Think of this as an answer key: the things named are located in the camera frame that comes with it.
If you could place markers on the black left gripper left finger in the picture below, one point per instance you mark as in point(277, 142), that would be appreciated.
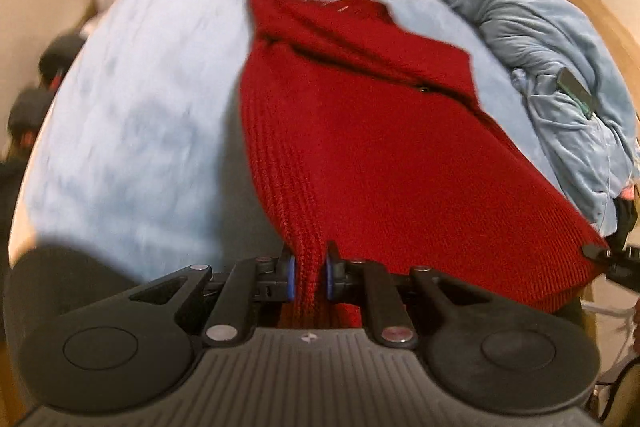
point(132, 348)

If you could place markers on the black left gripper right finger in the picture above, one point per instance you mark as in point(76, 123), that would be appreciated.
point(486, 350)

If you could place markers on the red knit sweater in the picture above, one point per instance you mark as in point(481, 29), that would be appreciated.
point(364, 135)

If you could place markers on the light blue fleece blanket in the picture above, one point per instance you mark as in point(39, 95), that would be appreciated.
point(594, 160)

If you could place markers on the black smartphone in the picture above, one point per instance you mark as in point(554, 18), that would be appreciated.
point(569, 84)

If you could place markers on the light blue bed sheet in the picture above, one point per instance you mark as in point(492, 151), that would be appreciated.
point(140, 161)

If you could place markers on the wooden headboard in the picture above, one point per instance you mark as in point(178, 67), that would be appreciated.
point(619, 41)

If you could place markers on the dark cap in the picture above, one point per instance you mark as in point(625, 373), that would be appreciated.
point(28, 112)
point(58, 58)

